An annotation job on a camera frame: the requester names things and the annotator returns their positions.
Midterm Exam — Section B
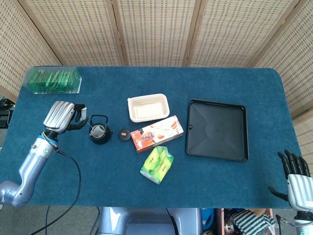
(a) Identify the green yellow snack bag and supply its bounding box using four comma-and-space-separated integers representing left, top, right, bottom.
139, 146, 175, 185

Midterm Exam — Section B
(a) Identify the black cast-iron teapot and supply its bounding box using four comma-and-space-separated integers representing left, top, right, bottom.
89, 115, 114, 145

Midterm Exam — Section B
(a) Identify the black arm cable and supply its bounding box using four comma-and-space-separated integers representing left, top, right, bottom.
30, 146, 82, 235

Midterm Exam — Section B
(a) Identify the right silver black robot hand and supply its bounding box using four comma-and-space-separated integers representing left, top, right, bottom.
268, 149, 313, 212

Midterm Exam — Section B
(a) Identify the silver-blue robot torso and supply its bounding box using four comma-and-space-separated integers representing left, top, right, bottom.
96, 207, 203, 235

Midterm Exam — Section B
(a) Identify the black equipment beside table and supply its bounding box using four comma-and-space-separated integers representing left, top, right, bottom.
0, 96, 13, 128

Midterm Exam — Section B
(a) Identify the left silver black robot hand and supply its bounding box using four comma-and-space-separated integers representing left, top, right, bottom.
43, 100, 89, 135

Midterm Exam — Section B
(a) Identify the orange white biscuit box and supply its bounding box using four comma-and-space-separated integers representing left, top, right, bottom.
130, 115, 184, 154

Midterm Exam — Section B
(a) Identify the beige plastic food container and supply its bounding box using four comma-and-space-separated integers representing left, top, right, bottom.
127, 93, 171, 123

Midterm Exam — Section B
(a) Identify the green plastic bag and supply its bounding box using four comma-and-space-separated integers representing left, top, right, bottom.
69, 70, 80, 94

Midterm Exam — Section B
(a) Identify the striped black white cloth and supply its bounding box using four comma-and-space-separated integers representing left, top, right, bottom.
231, 210, 276, 235

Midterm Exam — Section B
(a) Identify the black square plastic tray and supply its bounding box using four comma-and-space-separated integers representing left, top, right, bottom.
185, 98, 249, 163

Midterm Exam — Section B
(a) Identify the clear plastic sachet box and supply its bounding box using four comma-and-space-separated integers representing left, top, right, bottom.
23, 68, 82, 95

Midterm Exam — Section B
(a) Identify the blue table cloth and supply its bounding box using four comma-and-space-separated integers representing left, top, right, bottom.
0, 66, 303, 209

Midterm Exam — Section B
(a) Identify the black teapot lid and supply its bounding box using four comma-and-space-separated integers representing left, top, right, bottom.
118, 128, 130, 141

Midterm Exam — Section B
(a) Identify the white pyramid tea bag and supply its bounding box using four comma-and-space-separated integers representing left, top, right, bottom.
87, 122, 105, 137

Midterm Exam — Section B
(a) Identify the woven folding screen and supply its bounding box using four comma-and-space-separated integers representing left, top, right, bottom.
0, 0, 313, 160

